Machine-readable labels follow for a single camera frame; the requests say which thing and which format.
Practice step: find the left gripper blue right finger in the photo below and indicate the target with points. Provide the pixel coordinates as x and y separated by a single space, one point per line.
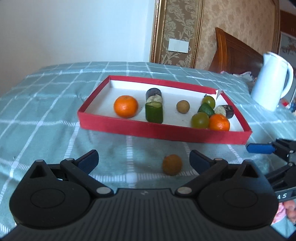
208 170

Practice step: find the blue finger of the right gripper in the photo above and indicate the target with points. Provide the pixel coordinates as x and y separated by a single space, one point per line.
260 148

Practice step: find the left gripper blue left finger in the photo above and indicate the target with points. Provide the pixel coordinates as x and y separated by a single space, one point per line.
78 172

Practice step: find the brown longan fruit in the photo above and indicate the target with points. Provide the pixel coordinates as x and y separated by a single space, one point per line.
172 165
183 106

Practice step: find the green round fruit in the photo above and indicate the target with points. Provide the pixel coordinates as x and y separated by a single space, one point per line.
200 121
209 100

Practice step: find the large orange mandarin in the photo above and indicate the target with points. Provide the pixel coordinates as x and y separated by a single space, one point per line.
218 122

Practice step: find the green avocado-like fruit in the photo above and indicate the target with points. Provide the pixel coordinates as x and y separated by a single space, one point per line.
206 108

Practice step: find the green cucumber piece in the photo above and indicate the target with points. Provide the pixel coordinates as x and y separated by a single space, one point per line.
154 112

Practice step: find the small orange mandarin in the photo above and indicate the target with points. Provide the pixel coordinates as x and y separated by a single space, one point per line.
125 106

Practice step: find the person's right hand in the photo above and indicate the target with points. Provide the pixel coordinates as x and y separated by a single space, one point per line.
291 212

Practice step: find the pink towel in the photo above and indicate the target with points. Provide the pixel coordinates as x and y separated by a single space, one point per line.
281 212

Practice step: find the white electric kettle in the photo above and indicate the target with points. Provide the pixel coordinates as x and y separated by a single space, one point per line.
273 82

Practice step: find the red shallow box tray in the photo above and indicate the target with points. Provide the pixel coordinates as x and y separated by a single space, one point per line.
165 111

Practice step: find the wooden headboard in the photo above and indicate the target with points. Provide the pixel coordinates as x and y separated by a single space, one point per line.
234 56

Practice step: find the white wall switch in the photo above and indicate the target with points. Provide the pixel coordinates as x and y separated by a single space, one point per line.
180 46

